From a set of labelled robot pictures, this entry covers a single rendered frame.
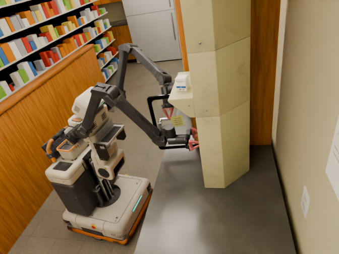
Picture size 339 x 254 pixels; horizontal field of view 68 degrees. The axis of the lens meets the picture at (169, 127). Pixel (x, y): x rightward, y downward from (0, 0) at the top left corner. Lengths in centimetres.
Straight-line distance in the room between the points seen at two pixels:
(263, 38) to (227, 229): 95
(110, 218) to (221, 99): 159
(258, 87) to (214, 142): 45
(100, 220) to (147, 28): 477
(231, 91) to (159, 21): 508
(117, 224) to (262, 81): 160
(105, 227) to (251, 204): 136
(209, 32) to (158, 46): 531
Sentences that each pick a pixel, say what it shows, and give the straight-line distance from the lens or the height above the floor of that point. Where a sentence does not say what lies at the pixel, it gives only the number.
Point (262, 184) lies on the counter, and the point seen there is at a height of 94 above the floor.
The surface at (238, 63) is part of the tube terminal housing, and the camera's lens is 113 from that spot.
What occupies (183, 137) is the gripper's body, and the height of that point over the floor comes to 120.
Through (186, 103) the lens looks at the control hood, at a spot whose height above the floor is 149.
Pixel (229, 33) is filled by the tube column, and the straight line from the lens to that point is 106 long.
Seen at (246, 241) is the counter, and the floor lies 94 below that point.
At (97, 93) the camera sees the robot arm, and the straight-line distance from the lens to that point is 137.
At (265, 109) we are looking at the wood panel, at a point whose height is 121.
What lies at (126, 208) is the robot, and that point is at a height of 28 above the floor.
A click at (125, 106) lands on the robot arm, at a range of 136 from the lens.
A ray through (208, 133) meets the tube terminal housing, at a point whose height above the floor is 132.
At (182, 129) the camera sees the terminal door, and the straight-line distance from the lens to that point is 157.
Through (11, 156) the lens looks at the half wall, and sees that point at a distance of 292.
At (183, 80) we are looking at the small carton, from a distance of 116.
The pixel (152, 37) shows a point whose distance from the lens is 626.
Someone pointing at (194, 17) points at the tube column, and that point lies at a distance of 99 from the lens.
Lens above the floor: 202
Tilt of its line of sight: 33 degrees down
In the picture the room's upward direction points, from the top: 12 degrees counter-clockwise
